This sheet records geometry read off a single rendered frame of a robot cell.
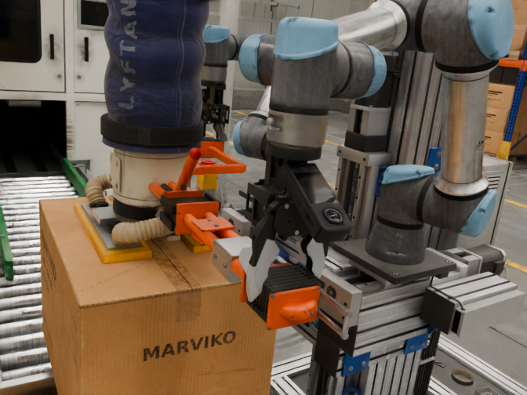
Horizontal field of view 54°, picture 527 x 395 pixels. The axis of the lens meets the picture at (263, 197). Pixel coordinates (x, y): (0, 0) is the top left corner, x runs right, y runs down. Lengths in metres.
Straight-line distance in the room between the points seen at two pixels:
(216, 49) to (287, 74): 0.87
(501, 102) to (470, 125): 7.87
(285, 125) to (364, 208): 0.91
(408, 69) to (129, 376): 1.04
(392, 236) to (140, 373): 0.66
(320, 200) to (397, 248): 0.71
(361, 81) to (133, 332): 0.59
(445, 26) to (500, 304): 0.76
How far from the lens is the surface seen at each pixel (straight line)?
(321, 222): 0.59
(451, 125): 1.12
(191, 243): 1.14
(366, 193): 1.50
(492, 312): 1.46
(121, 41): 1.11
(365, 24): 0.95
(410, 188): 1.26
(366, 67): 0.71
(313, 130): 0.63
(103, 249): 1.10
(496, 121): 9.00
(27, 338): 1.87
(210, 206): 0.97
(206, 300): 1.01
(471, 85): 1.08
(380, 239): 1.31
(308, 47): 0.62
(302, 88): 0.62
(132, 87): 1.10
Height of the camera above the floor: 1.53
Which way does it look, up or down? 17 degrees down
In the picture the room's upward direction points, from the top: 6 degrees clockwise
